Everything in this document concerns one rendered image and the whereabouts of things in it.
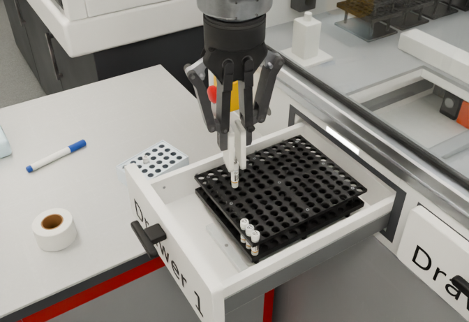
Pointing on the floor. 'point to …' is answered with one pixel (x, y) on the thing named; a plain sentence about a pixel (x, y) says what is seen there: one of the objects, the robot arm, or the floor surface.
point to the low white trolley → (95, 203)
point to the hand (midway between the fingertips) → (234, 146)
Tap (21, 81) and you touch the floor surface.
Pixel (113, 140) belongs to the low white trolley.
